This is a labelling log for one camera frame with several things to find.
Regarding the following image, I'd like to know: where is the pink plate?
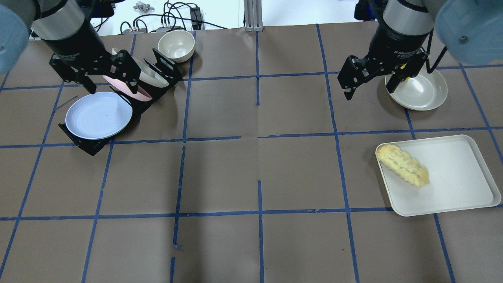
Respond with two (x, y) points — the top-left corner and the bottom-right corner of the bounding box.
(103, 73), (153, 102)

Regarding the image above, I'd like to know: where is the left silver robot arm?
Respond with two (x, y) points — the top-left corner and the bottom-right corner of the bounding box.
(0, 0), (141, 94)

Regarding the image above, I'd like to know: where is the cream bowl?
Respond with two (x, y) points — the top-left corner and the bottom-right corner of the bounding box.
(157, 30), (195, 63)

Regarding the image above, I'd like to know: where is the aluminium frame post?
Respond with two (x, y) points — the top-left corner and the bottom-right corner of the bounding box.
(244, 0), (264, 32)

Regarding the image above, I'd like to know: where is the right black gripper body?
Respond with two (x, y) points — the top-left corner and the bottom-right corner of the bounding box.
(337, 35), (428, 92)

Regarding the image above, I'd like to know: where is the black dish rack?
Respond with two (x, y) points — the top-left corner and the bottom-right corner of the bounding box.
(58, 48), (182, 156)

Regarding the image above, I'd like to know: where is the blue plate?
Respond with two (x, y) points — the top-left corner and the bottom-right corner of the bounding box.
(65, 92), (133, 140)

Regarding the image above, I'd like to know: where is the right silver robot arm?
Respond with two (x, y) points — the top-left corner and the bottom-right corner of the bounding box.
(338, 0), (503, 100)

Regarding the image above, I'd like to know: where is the cream round plate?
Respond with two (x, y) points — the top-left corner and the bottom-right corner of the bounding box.
(388, 67), (448, 111)

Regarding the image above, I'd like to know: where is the cream plate in rack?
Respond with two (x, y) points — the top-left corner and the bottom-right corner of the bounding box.
(103, 48), (169, 88)

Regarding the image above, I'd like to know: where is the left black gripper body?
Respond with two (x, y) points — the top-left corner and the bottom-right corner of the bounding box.
(49, 30), (115, 85)

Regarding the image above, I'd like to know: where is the cream rectangular tray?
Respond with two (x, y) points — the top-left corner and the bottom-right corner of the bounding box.
(375, 134), (501, 217)

